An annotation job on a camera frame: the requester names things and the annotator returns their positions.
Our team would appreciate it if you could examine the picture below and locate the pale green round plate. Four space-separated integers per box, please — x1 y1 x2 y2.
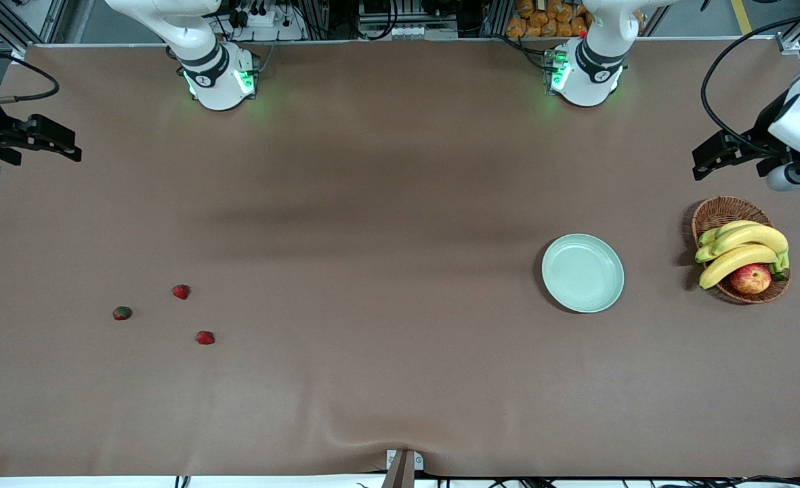
541 233 625 314

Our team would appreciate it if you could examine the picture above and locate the brown wicker basket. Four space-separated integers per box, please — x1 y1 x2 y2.
691 196 792 305

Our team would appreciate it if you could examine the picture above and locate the large yellow banana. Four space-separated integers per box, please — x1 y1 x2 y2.
698 244 778 291
710 224 789 257

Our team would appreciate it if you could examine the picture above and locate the red apple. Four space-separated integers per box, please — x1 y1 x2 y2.
730 264 772 296

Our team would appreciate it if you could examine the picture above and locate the bag of orange bread rolls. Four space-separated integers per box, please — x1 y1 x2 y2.
506 0 644 39

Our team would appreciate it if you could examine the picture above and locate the white power strip with plugs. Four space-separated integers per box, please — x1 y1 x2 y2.
227 3 282 29

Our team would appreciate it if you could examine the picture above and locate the white socket strip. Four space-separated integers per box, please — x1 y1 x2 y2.
386 25 459 39

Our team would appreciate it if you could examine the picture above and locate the brown table mat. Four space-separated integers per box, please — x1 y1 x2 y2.
0 37 800 479

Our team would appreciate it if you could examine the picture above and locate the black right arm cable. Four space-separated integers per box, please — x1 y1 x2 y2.
0 33 60 108

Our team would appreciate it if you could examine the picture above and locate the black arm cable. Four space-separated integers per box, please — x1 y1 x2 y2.
701 8 800 158
0 33 60 108

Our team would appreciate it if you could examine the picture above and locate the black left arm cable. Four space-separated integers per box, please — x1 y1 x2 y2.
701 8 800 158

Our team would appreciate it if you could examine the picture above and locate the metal clamp bracket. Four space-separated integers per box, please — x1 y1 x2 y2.
386 449 425 471

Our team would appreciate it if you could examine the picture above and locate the grey camera stand post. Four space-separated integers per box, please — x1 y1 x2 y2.
381 451 416 488

